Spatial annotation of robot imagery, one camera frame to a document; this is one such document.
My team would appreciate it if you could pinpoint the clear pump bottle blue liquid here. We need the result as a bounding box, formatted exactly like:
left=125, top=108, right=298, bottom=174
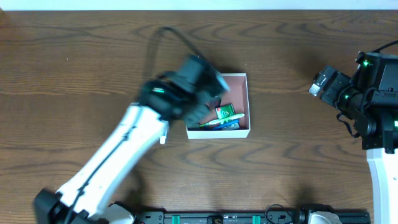
left=209, top=97, right=221, bottom=110

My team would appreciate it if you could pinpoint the green Dettol soap box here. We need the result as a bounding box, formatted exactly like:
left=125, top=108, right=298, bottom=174
left=215, top=104, right=235, bottom=119

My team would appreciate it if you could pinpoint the green white toothbrush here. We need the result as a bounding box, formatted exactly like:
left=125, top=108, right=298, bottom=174
left=199, top=113, right=244, bottom=128

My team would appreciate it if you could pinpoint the blue disposable razor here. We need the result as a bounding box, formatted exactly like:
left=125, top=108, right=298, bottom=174
left=212, top=119, right=239, bottom=131

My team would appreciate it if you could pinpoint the green white toothpaste tube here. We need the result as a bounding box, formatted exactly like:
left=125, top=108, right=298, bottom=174
left=159, top=129, right=168, bottom=144

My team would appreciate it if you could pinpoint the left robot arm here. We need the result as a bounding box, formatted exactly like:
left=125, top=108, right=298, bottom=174
left=33, top=55, right=229, bottom=223

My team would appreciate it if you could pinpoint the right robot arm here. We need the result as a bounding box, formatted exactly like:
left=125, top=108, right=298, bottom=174
left=309, top=50, right=397, bottom=223

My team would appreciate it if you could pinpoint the white box pink interior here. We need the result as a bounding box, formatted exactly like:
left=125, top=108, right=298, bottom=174
left=187, top=73, right=251, bottom=139

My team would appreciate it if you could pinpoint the left black cable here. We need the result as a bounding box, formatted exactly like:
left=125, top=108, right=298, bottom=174
left=155, top=26, right=208, bottom=62

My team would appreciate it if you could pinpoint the black cable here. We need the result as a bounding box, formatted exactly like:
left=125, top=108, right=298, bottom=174
left=369, top=39, right=398, bottom=54
left=155, top=26, right=208, bottom=62

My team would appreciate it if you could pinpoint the right black cable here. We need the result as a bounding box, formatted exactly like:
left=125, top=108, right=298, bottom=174
left=369, top=39, right=398, bottom=54

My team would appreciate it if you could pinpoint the black mounting rail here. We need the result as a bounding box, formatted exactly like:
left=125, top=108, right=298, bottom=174
left=134, top=210, right=371, bottom=224

